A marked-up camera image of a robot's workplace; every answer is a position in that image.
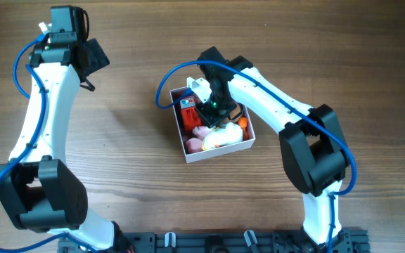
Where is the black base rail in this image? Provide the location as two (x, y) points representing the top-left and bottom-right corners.
(57, 228), (371, 253)

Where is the white cardboard box pink inside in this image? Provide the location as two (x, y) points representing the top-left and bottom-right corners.
(173, 103), (256, 163)

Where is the brown plush toy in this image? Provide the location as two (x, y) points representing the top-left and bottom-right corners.
(229, 103), (244, 123)

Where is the pink plush pig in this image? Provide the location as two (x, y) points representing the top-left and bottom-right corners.
(185, 126), (212, 154)

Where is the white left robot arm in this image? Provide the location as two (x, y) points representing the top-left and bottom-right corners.
(0, 6), (115, 252)

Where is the red toy truck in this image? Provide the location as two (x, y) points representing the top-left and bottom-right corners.
(179, 96), (203, 131)

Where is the white plush duck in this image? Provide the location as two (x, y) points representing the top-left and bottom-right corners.
(202, 117), (249, 151)

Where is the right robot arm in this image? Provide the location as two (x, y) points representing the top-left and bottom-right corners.
(194, 46), (356, 248)

